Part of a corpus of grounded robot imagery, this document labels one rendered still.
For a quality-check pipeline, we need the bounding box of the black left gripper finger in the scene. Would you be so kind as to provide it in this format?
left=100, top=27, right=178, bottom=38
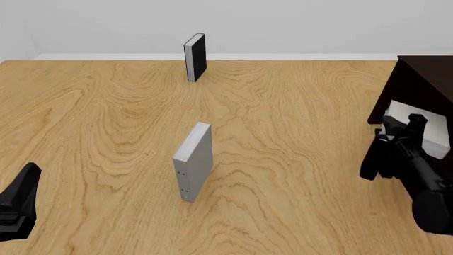
left=0, top=161, right=42, bottom=217

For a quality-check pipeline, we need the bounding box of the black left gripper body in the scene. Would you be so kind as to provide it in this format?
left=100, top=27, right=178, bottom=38
left=0, top=206, right=38, bottom=243

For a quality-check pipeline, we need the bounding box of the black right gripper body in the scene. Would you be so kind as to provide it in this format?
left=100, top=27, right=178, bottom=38
left=375, top=132, right=425, bottom=154

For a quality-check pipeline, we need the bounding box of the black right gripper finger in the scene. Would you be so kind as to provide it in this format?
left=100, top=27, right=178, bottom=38
left=406, top=113, right=428, bottom=140
left=382, top=115, right=408, bottom=137

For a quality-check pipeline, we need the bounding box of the dark wooden cabinet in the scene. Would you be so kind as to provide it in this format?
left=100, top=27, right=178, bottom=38
left=367, top=55, right=453, bottom=161

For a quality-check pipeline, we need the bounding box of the grey hardcover book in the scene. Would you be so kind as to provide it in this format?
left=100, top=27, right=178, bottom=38
left=172, top=121, right=214, bottom=204

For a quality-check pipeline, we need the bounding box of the black hardcover book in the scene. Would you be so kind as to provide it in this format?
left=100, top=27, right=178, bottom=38
left=183, top=32, right=207, bottom=83

